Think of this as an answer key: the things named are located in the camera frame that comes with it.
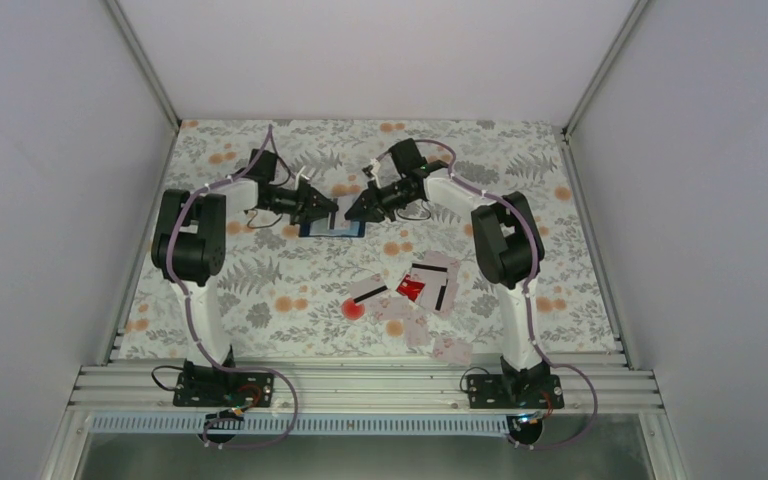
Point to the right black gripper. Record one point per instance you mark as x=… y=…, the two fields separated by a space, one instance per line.
x=370 y=200

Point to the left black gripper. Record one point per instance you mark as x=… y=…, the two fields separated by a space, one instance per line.
x=308 y=210

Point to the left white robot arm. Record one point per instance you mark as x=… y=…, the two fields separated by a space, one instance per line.
x=189 y=248

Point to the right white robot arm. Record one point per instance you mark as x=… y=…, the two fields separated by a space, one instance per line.
x=506 y=242

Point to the red credit card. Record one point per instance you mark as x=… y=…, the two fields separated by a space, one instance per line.
x=411 y=288

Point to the floral card in middle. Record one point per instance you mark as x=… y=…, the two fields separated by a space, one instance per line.
x=416 y=331

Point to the floral patterned table mat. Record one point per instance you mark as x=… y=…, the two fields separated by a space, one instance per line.
x=280 y=294

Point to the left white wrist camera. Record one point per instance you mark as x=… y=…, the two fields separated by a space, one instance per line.
x=300 y=178

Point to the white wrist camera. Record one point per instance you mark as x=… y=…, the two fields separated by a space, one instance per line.
x=372 y=170
x=300 y=178

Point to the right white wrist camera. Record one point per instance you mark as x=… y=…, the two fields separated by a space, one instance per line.
x=372 y=170

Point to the floral card near rail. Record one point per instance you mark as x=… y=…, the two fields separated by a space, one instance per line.
x=452 y=351

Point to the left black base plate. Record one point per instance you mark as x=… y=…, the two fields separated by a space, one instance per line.
x=221 y=390

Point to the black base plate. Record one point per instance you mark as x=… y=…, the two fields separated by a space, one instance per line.
x=221 y=390
x=488 y=391

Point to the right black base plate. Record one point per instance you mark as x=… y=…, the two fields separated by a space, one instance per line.
x=488 y=391

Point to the grey slotted cable duct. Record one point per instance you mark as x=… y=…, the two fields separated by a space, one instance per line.
x=303 y=424

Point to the aluminium rail frame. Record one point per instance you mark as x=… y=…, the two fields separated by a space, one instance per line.
x=384 y=385

